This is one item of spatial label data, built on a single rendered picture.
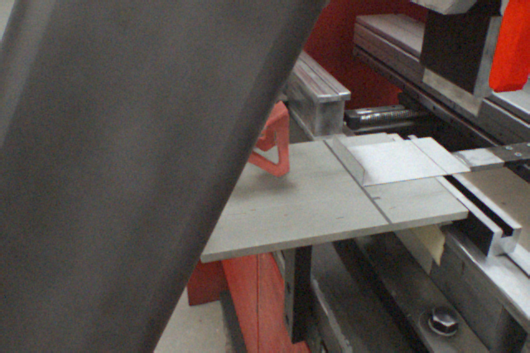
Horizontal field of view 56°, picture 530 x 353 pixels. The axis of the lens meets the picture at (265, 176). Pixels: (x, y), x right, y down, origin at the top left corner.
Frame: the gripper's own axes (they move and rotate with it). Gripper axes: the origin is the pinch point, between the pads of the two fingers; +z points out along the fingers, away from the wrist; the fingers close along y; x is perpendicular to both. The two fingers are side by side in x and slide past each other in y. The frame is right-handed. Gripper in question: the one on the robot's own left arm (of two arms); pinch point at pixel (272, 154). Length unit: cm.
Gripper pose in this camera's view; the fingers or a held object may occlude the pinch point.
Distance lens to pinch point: 51.7
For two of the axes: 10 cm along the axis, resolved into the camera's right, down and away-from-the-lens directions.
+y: -2.5, -5.1, 8.2
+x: -8.5, 5.2, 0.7
